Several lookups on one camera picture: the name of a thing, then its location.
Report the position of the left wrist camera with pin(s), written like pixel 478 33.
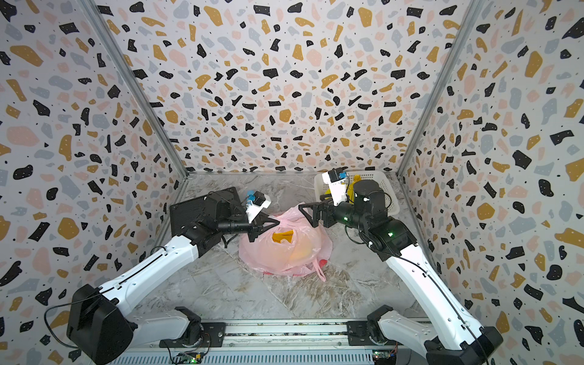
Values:
pixel 255 202

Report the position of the yellow banana bunch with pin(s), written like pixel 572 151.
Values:
pixel 350 191
pixel 294 248

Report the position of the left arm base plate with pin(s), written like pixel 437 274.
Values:
pixel 198 336

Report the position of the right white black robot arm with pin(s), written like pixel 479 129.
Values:
pixel 453 335

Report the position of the white plastic basket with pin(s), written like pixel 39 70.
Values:
pixel 383 190

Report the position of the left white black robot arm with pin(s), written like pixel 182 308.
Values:
pixel 99 322

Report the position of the pink plastic bag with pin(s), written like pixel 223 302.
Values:
pixel 257 254

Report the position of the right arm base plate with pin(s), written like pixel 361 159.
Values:
pixel 362 333

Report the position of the aluminium front rail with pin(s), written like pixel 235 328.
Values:
pixel 303 341

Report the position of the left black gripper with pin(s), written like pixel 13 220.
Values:
pixel 257 225

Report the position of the black flat case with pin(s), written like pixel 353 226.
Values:
pixel 208 210

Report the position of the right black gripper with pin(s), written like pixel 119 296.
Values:
pixel 328 207

